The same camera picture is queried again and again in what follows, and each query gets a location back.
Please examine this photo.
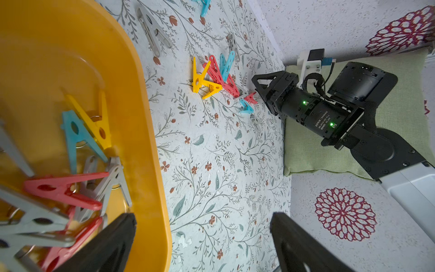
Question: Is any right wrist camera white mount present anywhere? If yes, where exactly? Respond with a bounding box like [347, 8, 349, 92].
[297, 49, 336, 88]

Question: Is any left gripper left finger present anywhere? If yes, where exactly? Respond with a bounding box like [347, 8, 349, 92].
[56, 213, 137, 272]

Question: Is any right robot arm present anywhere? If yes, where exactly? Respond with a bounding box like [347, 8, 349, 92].
[252, 62, 435, 238]

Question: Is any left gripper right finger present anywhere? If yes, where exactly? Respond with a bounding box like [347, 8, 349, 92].
[270, 212, 353, 272]

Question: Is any yellow plastic storage box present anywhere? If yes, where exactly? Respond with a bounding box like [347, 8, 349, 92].
[1, 1, 172, 272]

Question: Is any yellow clothespin pair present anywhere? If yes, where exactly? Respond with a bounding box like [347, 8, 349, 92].
[192, 57, 223, 100]

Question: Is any floral table mat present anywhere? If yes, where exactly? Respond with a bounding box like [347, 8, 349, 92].
[101, 1, 291, 272]

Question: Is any green pillow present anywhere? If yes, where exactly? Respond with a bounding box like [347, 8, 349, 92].
[283, 49, 435, 179]

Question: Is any grey clothespin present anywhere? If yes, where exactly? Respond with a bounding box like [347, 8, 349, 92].
[74, 156, 133, 224]
[136, 6, 172, 58]
[1, 120, 35, 177]
[228, 34, 240, 62]

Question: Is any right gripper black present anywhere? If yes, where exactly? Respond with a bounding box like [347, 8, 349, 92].
[251, 71, 363, 139]

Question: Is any small red clothespin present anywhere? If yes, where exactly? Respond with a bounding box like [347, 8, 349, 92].
[243, 91, 258, 105]

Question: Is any teal clothespin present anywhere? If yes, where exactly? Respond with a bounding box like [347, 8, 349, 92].
[61, 111, 109, 175]
[193, 0, 211, 18]
[239, 99, 254, 114]

